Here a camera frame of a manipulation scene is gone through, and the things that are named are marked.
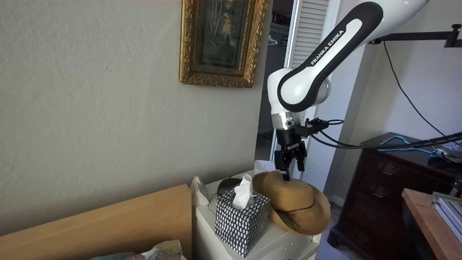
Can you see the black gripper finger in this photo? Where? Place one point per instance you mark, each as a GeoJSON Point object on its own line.
{"type": "Point", "coordinates": [280, 159]}
{"type": "Point", "coordinates": [300, 156]}

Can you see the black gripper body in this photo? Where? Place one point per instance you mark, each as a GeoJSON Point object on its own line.
{"type": "Point", "coordinates": [289, 138]}

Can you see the tan straw hat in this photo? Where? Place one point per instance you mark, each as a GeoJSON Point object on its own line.
{"type": "Point", "coordinates": [293, 196]}

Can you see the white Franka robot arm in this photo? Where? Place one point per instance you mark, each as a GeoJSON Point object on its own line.
{"type": "Point", "coordinates": [307, 81]}

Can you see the white tissue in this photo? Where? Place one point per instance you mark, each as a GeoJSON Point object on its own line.
{"type": "Point", "coordinates": [241, 195]}

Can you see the dark round bowl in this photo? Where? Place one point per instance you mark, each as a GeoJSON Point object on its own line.
{"type": "Point", "coordinates": [226, 185]}

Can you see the black white patterned tissue box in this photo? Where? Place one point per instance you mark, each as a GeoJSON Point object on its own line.
{"type": "Point", "coordinates": [239, 222]}

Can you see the white nightstand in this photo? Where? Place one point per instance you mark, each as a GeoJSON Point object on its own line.
{"type": "Point", "coordinates": [283, 245]}

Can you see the dark wooden dresser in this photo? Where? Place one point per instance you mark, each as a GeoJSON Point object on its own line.
{"type": "Point", "coordinates": [375, 202]}

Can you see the white louvered door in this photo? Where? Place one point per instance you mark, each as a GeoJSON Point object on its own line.
{"type": "Point", "coordinates": [307, 19]}

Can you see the light wooden desk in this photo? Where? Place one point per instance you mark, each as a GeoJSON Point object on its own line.
{"type": "Point", "coordinates": [433, 231]}

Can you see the grey stack of books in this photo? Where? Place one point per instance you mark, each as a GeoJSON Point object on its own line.
{"type": "Point", "coordinates": [452, 206]}

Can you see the light wooden headboard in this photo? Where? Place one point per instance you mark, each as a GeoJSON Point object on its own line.
{"type": "Point", "coordinates": [95, 225]}

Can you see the gold ornate picture frame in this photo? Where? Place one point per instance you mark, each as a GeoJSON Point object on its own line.
{"type": "Point", "coordinates": [221, 43]}

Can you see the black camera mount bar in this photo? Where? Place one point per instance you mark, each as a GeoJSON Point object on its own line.
{"type": "Point", "coordinates": [418, 34]}

